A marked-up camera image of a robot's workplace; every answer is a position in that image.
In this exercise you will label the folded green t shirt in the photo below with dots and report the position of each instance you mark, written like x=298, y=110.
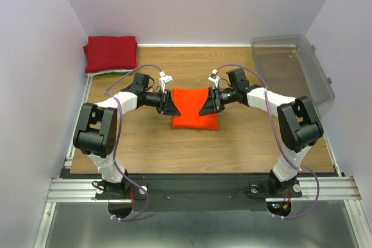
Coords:
x=120, y=71

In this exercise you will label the folded white t shirt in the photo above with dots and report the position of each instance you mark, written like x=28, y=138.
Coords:
x=105, y=72

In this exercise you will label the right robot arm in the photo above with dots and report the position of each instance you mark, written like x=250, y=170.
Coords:
x=298, y=129

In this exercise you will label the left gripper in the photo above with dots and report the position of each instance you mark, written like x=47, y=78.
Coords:
x=167, y=105

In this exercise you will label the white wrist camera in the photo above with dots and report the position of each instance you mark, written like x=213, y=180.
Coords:
x=214, y=78
x=164, y=79

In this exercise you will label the folded red t shirt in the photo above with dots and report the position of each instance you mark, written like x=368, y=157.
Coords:
x=110, y=53

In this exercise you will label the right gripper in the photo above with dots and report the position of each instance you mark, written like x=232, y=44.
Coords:
x=213, y=103

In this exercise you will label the clear plastic bin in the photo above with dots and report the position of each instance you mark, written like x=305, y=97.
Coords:
x=290, y=67

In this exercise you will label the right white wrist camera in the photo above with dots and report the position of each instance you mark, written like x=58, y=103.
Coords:
x=214, y=78

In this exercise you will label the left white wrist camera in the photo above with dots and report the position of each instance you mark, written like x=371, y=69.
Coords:
x=164, y=79

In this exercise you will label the orange t shirt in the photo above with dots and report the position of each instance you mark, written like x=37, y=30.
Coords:
x=189, y=103

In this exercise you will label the aluminium rail frame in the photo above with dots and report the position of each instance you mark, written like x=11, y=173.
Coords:
x=329, y=213

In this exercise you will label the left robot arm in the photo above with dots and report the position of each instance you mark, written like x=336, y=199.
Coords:
x=99, y=127

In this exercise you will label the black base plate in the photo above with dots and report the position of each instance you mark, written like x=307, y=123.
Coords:
x=199, y=192

